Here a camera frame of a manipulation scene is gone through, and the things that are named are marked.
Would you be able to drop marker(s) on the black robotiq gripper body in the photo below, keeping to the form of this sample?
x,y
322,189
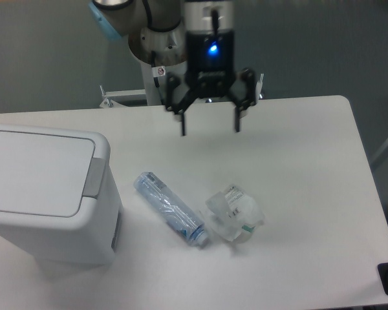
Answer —
x,y
210,64

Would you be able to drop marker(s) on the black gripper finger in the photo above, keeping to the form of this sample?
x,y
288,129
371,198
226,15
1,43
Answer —
x,y
178,108
241,104

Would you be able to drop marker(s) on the white push-top trash can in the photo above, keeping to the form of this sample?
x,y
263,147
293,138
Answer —
x,y
58,197

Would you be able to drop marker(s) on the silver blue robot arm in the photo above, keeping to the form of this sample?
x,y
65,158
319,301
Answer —
x,y
159,27

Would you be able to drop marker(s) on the crushed clear plastic bottle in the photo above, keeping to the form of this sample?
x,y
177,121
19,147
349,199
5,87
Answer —
x,y
181,218

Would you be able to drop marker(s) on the crumpled clear plastic packaging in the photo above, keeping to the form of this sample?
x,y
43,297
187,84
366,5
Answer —
x,y
232,214

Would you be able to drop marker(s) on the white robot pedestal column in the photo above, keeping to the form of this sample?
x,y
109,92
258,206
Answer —
x,y
154,78

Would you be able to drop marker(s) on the white pedestal base frame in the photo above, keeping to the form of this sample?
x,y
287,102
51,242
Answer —
x,y
138,97

